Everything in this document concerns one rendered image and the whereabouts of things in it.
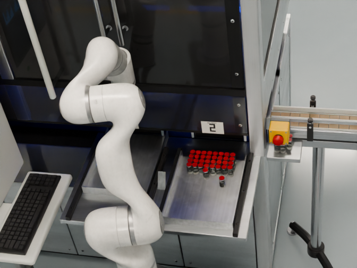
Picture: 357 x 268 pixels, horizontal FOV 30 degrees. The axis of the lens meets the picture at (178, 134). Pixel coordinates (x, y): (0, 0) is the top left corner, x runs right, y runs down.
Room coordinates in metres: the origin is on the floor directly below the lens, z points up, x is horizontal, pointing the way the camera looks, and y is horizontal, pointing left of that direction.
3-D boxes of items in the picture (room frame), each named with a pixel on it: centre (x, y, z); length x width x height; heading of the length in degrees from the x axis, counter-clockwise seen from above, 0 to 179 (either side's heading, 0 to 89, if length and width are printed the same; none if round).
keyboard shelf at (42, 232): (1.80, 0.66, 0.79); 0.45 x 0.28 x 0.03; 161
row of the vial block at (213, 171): (1.77, -0.10, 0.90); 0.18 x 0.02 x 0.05; 71
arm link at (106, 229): (1.29, 0.23, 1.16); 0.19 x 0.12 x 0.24; 86
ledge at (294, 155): (1.85, -0.41, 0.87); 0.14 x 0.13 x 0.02; 161
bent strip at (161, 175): (1.70, 0.11, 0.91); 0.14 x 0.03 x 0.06; 162
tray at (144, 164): (1.90, 0.22, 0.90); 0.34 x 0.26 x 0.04; 161
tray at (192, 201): (1.68, -0.07, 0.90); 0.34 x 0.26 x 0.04; 161
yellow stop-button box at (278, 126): (1.82, -0.38, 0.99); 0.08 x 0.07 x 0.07; 161
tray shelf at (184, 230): (1.78, 0.08, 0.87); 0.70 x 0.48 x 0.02; 71
